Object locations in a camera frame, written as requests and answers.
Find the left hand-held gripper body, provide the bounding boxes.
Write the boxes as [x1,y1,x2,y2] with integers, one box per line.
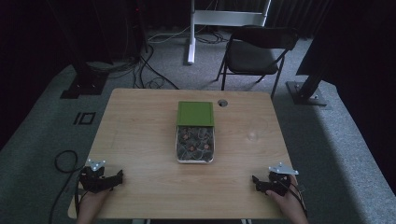
[78,159,109,193]

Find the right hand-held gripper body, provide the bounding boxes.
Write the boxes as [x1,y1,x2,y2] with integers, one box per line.
[264,161,300,198]

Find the person's left hand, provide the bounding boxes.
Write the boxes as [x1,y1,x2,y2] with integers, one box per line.
[78,186,112,218]

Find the person's right hand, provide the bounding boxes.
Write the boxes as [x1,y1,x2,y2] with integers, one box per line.
[265,175,303,217]

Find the clear glass cup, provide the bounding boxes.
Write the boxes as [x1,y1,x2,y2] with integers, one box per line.
[247,119,269,143]

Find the clear plastic box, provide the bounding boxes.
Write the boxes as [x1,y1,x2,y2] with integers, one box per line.
[175,124,216,165]

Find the pile of dark wrapped packets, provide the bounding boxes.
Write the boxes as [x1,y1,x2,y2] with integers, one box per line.
[177,125,215,161]

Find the green box lid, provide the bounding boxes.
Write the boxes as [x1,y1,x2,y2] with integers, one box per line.
[177,101,216,127]

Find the black stand with metal plate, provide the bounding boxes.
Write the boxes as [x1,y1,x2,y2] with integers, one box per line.
[285,0,336,107]

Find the black stand with flat base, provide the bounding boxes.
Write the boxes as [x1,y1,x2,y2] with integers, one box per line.
[46,0,110,100]

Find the black folding chair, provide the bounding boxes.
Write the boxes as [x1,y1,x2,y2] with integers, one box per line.
[216,25,300,100]

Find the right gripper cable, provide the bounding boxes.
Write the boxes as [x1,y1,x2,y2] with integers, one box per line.
[289,182,309,218]

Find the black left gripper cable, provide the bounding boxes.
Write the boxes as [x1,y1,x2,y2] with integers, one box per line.
[48,149,84,224]

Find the bundle of black floor cables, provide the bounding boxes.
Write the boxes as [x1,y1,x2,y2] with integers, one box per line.
[86,43,180,91]

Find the white floor cable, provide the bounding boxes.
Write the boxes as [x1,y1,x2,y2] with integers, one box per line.
[147,25,191,45]

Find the white metal desk frame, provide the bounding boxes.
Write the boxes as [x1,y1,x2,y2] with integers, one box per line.
[186,0,273,65]

